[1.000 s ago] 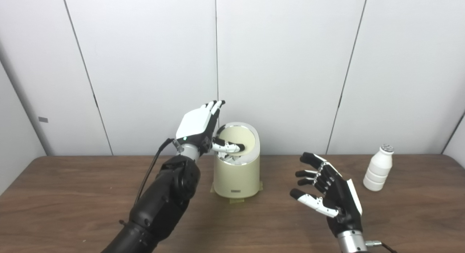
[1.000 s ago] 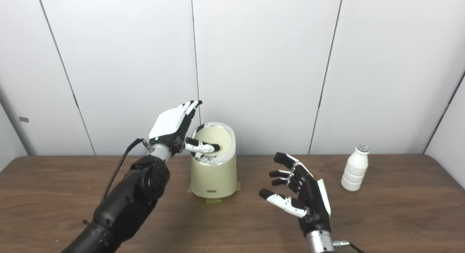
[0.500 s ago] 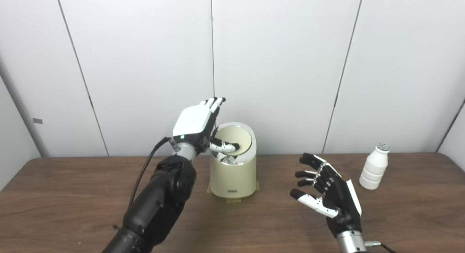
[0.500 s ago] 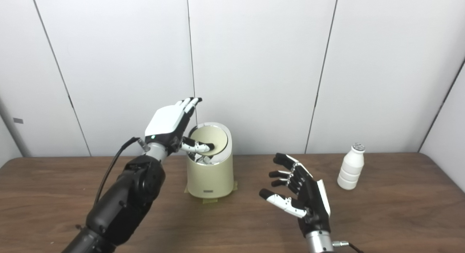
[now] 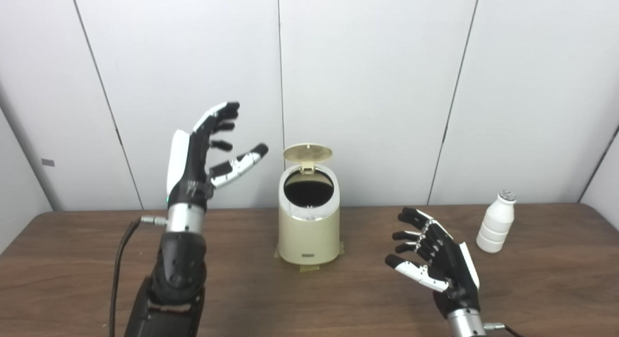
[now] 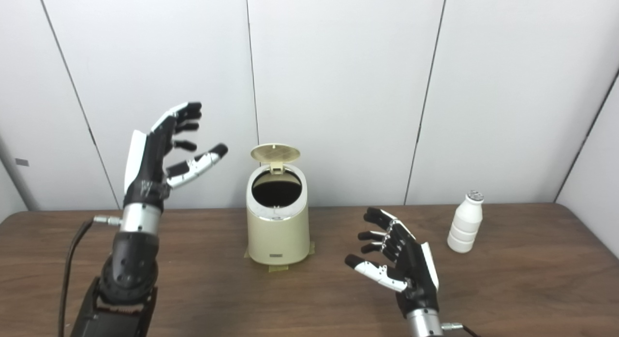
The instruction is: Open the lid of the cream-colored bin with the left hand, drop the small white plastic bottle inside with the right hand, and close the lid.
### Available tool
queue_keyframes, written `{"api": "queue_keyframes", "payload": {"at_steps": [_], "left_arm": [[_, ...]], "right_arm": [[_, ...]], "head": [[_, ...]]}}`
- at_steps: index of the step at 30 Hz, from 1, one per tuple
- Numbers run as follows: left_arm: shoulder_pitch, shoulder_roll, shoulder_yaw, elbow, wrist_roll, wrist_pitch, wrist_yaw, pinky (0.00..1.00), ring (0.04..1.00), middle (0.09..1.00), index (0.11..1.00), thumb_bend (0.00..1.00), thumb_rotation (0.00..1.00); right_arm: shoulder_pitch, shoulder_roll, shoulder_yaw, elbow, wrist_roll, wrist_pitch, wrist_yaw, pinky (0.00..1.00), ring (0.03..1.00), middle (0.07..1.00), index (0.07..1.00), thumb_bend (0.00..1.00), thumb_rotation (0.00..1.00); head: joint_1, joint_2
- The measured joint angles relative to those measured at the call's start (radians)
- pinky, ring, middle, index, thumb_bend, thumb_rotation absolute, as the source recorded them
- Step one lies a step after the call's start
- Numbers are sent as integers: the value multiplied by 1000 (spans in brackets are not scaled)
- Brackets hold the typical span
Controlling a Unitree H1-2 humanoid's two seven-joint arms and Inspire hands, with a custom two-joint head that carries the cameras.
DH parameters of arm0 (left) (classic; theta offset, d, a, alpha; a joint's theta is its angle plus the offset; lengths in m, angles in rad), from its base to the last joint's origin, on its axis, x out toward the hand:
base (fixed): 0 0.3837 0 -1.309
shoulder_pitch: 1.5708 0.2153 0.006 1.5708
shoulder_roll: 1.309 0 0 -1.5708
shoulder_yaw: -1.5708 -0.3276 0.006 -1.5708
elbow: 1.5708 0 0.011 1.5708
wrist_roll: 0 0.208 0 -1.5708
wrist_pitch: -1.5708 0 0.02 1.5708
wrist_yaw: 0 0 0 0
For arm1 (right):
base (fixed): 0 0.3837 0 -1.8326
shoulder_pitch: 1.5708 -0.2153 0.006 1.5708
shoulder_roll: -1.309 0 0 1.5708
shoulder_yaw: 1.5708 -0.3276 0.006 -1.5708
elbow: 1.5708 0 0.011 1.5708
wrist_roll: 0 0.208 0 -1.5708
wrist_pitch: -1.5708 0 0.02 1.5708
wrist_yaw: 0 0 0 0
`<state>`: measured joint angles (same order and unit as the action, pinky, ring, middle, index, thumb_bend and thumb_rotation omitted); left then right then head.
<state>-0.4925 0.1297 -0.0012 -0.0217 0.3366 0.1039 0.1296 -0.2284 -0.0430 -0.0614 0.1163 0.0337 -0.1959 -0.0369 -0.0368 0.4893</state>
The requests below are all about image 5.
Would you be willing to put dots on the small grey wall sticker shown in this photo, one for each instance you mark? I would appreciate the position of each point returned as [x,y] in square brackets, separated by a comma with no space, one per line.
[48,162]

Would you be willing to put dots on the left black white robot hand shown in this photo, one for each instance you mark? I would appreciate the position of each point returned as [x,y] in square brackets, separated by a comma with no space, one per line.
[186,168]

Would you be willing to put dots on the round cream bin lid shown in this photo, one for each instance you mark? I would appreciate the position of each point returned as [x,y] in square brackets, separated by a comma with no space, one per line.
[308,153]

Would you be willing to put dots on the small white plastic bottle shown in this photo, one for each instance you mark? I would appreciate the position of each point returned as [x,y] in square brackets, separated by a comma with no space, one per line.
[495,226]

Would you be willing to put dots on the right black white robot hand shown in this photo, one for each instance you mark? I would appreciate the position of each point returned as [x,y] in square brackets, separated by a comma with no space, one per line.
[452,274]

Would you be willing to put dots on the cream-colored bin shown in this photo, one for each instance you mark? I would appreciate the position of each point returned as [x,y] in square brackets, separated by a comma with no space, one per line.
[308,235]

